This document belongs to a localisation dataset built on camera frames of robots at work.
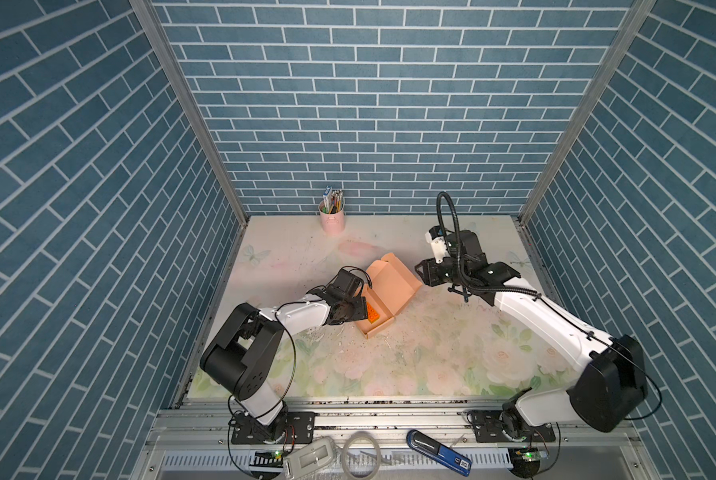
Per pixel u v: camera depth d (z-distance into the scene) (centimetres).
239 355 46
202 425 75
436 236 72
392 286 93
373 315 92
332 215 108
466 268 61
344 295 73
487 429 74
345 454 69
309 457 68
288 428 72
